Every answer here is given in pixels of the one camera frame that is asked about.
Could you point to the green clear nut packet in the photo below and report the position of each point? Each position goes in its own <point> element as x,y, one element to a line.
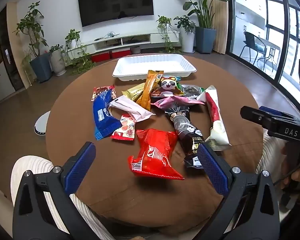
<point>191,90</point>

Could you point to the white round device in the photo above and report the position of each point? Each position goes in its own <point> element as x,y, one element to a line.
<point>41,125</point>

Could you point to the small empty plant pot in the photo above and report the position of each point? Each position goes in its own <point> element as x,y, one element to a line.
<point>136,50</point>

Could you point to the white balcony cabinets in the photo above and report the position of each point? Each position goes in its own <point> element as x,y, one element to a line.
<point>250,15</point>

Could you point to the beige curtain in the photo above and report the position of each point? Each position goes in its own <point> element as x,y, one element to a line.
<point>218,17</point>

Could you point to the plant in white pot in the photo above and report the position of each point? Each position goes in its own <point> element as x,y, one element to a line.
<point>187,38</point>

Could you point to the tall plant in blue pot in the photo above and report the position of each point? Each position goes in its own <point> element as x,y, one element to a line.
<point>41,67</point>

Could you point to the gold snack packet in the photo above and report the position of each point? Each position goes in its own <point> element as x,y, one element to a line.
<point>133,92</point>

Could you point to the black snack packet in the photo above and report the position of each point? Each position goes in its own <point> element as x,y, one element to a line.
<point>185,130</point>

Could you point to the white television cabinet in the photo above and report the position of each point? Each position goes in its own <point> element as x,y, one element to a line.
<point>130,40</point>

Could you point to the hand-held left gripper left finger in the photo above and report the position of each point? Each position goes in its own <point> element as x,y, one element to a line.
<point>80,165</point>

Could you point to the plant in grey pot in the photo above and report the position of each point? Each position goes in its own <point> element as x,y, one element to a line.
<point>57,62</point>

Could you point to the white and red sausage packet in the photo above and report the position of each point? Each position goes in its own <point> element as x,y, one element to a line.
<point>215,115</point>

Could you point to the small trailing vine plant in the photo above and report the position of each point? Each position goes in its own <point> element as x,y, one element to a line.
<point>163,25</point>

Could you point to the person's right leg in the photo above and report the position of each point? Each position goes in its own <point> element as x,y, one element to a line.
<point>270,150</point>

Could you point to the black balcony chair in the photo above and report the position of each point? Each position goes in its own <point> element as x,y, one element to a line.
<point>251,45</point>

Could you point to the small red patterned packet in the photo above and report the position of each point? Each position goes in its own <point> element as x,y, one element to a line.
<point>101,92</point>

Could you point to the balcony table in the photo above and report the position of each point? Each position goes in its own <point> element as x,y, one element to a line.
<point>271,50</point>

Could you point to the wall-mounted black television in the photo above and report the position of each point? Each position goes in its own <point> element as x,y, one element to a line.
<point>115,2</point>

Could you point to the orange snack packet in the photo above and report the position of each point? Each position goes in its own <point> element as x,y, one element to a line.
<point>147,90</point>

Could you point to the pink snack packet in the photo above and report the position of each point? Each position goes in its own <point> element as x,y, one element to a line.
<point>175,102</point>

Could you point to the blue cookie pack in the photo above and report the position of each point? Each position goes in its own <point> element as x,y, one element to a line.
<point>103,115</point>

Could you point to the red storage box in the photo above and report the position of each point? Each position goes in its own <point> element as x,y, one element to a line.
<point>121,53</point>
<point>100,57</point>

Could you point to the person's right hand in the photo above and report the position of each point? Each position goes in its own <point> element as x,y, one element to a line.
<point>291,165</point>

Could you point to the white plastic tray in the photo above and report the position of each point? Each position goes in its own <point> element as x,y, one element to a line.
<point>155,65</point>

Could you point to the large leafy plant blue pot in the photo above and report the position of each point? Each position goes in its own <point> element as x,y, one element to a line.
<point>205,38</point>

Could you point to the trailing plant on cabinet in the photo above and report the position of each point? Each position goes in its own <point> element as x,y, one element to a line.
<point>73,37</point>

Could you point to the sliding glass door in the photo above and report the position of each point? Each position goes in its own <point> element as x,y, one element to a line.
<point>285,42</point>

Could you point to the white and pink wrapper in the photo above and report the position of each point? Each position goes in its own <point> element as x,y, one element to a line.
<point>130,108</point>

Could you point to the panda print snack packet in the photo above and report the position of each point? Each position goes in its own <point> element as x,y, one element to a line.
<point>168,85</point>

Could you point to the red snack bag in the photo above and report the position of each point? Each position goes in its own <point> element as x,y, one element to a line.
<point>155,152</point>

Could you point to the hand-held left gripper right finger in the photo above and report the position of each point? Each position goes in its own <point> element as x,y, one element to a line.
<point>212,170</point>

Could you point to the red and white candy packet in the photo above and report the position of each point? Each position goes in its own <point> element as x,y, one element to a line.
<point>125,130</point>

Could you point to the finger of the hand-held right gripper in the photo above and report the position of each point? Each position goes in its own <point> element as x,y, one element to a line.
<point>255,117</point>
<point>275,112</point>

